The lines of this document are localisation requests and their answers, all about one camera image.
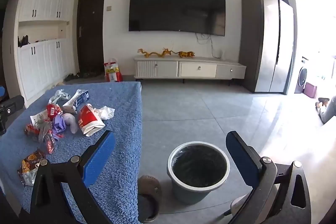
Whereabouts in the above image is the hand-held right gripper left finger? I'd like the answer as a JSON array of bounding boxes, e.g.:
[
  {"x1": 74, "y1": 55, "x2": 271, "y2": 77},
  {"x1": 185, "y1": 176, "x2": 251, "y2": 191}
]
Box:
[{"x1": 26, "y1": 130, "x2": 116, "y2": 224}]

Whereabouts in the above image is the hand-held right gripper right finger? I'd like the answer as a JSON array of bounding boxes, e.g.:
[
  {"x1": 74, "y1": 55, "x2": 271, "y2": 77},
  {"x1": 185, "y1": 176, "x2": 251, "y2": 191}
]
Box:
[{"x1": 226, "y1": 131, "x2": 312, "y2": 224}]

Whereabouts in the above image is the purple plastic wrapper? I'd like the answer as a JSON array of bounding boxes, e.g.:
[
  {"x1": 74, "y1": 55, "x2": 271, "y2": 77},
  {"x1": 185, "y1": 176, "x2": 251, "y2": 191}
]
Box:
[{"x1": 52, "y1": 117, "x2": 66, "y2": 135}]

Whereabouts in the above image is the grey trash bin black liner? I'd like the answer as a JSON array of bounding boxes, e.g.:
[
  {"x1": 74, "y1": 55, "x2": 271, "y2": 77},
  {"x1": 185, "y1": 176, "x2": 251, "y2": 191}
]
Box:
[{"x1": 167, "y1": 141, "x2": 231, "y2": 206}]

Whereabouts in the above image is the white printed wrapper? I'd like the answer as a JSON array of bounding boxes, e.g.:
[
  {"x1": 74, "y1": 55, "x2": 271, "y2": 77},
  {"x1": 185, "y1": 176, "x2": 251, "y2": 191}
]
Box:
[{"x1": 30, "y1": 111, "x2": 50, "y2": 126}]

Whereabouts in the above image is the dark red wrapper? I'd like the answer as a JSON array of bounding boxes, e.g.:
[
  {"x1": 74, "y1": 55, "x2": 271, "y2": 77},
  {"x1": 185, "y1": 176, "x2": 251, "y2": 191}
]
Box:
[{"x1": 24, "y1": 123, "x2": 41, "y2": 139}]

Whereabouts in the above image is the clear plastic wrapper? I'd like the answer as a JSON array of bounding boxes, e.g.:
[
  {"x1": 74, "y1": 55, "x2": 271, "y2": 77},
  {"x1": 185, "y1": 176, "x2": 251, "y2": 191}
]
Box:
[{"x1": 37, "y1": 120, "x2": 53, "y2": 143}]

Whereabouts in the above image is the red paper cup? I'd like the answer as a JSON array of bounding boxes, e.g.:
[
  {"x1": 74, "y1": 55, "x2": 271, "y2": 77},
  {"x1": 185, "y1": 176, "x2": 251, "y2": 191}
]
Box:
[{"x1": 78, "y1": 103, "x2": 105, "y2": 137}]

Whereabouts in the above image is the red snack wrapper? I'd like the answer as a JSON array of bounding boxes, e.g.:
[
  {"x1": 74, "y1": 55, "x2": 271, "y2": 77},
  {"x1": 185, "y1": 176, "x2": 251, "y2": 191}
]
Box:
[{"x1": 47, "y1": 104, "x2": 63, "y2": 121}]

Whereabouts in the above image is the silver crumpled wrapper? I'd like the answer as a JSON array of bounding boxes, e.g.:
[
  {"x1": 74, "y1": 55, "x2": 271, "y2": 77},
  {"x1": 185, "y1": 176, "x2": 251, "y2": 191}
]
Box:
[{"x1": 48, "y1": 89, "x2": 70, "y2": 105}]

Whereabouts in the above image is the blue towel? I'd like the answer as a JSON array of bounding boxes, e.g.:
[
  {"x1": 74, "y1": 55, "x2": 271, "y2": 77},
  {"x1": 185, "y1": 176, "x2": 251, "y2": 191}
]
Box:
[{"x1": 0, "y1": 81, "x2": 142, "y2": 224}]

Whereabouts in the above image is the small red wrapper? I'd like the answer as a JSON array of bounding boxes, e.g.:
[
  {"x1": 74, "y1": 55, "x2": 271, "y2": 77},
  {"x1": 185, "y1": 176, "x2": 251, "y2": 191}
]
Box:
[{"x1": 45, "y1": 132, "x2": 57, "y2": 155}]

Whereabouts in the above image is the brown slipper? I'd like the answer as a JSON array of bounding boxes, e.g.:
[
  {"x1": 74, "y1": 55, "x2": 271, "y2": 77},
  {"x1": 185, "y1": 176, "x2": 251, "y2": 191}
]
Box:
[{"x1": 137, "y1": 174, "x2": 161, "y2": 224}]

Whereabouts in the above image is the brown snack packet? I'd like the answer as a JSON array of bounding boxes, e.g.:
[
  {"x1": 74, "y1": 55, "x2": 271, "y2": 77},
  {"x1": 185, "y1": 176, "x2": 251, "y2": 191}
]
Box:
[{"x1": 17, "y1": 149, "x2": 46, "y2": 187}]

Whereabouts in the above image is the blue white milk carton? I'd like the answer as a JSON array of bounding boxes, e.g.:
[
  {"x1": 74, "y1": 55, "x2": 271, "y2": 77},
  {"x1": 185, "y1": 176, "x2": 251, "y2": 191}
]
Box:
[{"x1": 62, "y1": 89, "x2": 90, "y2": 115}]

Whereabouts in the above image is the pair of dark shoes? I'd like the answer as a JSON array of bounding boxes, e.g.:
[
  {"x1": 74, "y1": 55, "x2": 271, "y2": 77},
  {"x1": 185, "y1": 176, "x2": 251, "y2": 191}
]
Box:
[{"x1": 64, "y1": 72, "x2": 82, "y2": 82}]

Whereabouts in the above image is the red yellow bag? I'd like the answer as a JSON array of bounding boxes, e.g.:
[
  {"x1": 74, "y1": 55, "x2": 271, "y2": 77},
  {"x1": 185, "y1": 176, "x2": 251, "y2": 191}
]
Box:
[{"x1": 104, "y1": 58, "x2": 123, "y2": 82}]

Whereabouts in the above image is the purple stool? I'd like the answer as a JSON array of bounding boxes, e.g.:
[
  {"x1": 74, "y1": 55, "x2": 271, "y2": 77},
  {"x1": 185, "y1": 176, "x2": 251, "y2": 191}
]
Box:
[{"x1": 303, "y1": 82, "x2": 318, "y2": 98}]

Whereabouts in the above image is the washing machine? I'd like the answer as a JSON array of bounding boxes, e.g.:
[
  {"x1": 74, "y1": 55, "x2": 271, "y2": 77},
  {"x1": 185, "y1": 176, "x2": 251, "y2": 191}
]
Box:
[{"x1": 294, "y1": 56, "x2": 310, "y2": 94}]

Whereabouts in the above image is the white television cabinet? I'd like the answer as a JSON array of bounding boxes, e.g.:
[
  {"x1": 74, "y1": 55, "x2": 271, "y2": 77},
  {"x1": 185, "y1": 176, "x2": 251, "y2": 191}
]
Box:
[{"x1": 133, "y1": 56, "x2": 247, "y2": 86}]

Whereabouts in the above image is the dark brown door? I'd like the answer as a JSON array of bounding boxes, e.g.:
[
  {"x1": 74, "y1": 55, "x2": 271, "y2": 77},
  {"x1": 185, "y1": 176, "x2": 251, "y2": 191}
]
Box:
[{"x1": 77, "y1": 0, "x2": 106, "y2": 75}]

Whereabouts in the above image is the gold dragon figurine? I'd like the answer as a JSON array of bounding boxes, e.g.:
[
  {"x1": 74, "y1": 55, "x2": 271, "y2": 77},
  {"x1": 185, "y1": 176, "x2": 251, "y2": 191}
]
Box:
[
  {"x1": 157, "y1": 47, "x2": 176, "y2": 58},
  {"x1": 138, "y1": 48, "x2": 158, "y2": 59}
]

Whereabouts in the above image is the silver refrigerator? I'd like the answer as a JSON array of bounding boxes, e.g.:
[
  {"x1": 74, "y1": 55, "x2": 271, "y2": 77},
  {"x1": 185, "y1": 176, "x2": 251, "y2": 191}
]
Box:
[{"x1": 239, "y1": 0, "x2": 294, "y2": 95}]

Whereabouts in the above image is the gold tiger figurine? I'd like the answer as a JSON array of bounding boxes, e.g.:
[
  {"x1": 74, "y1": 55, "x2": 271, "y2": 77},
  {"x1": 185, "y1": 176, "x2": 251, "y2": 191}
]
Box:
[{"x1": 175, "y1": 51, "x2": 195, "y2": 59}]

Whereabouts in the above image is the white wall cabinet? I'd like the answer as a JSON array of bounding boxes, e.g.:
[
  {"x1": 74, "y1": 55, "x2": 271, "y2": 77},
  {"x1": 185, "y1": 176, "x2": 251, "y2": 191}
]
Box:
[{"x1": 3, "y1": 0, "x2": 76, "y2": 109}]

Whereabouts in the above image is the black cable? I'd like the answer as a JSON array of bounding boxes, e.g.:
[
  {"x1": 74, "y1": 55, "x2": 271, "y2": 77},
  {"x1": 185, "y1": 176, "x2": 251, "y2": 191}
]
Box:
[{"x1": 196, "y1": 33, "x2": 213, "y2": 58}]

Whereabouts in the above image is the wall-mounted black television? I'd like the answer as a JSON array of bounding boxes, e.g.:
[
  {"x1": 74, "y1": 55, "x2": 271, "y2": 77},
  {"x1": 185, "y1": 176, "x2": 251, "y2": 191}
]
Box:
[{"x1": 128, "y1": 0, "x2": 226, "y2": 37}]

